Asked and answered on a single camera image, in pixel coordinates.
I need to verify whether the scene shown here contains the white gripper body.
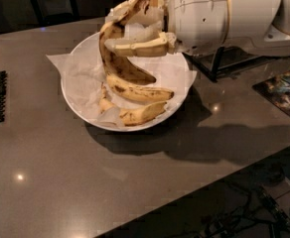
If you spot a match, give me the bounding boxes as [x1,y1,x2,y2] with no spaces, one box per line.
[169,0,228,55]

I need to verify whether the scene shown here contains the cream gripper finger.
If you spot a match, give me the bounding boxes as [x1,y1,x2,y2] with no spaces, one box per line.
[105,0,170,26]
[104,21,177,58]

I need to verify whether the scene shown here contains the spotted banana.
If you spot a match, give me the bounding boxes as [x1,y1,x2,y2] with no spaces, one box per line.
[99,0,156,85]
[106,74,174,103]
[98,85,167,127]

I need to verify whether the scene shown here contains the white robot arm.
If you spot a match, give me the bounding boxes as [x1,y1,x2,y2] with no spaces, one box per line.
[100,0,290,57]

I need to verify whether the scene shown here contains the spotted banana bottom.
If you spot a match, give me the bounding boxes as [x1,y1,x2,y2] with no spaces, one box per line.
[98,85,167,127]

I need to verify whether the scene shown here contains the white bowl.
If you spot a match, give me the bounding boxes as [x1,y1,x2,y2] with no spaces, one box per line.
[61,32,191,133]

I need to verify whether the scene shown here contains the white paper liner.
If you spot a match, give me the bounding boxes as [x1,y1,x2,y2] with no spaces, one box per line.
[46,33,198,129]

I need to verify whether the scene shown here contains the dark appliance in background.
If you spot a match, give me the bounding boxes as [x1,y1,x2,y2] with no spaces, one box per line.
[30,0,79,26]

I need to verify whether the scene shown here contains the black wire condiment rack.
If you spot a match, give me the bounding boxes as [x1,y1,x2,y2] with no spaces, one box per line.
[184,47,276,82]

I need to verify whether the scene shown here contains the black cables on floor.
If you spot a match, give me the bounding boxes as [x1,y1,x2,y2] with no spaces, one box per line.
[171,178,290,238]

